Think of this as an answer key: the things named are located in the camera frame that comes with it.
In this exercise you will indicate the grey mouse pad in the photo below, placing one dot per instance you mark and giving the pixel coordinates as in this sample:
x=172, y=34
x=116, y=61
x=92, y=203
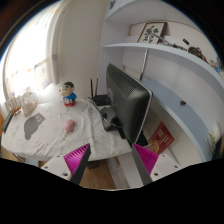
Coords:
x=32, y=124

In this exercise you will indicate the black computer monitor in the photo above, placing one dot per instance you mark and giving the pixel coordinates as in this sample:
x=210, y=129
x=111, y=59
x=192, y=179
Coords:
x=129, y=104

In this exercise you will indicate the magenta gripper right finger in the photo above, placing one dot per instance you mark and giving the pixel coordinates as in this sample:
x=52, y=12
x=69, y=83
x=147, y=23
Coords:
x=152, y=166

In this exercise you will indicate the pink computer mouse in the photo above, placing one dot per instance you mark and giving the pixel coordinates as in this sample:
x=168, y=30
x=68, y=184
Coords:
x=69, y=125

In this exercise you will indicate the white window curtain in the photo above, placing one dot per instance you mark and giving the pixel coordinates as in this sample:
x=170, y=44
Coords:
x=57, y=12

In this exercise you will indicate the cartoon boy figurine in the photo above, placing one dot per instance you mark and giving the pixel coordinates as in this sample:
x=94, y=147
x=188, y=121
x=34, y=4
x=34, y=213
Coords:
x=67, y=91

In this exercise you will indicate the white shelf unit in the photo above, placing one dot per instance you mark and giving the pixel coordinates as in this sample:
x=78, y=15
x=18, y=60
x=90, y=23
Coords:
x=184, y=87

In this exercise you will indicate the black wifi router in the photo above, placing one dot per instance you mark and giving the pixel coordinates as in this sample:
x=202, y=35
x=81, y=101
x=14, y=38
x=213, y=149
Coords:
x=99, y=100

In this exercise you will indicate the white patterned tablecloth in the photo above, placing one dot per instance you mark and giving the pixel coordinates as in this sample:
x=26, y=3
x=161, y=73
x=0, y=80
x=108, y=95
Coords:
x=51, y=139

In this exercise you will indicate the red book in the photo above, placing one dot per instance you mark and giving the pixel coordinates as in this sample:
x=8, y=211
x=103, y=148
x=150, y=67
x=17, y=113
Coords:
x=161, y=139

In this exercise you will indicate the framed calligraphy picture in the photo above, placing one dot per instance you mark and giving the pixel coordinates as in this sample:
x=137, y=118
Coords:
x=153, y=32

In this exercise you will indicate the clear plastic bag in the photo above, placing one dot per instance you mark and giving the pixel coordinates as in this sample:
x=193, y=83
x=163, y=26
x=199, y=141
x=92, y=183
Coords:
x=29, y=102

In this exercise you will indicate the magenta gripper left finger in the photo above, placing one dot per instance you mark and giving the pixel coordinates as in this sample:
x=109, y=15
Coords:
x=71, y=166

